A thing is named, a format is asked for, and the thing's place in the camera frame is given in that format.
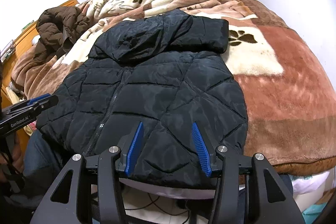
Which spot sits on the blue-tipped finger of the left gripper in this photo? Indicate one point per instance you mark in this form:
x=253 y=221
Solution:
x=43 y=102

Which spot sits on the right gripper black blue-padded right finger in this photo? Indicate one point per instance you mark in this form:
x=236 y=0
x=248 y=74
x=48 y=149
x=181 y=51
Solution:
x=205 y=146

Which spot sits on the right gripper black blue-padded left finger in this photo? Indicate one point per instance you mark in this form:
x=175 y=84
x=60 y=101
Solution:
x=131 y=147

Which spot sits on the black puffer jacket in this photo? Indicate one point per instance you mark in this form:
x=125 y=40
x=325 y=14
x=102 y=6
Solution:
x=165 y=72

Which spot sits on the blue jeans leg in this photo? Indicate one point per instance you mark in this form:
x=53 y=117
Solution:
x=43 y=160

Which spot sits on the brown puffer jacket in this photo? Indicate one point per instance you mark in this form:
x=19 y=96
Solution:
x=59 y=29

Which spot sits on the brown paw-print fleece blanket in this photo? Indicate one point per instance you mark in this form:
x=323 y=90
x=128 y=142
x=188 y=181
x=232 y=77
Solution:
x=290 y=100

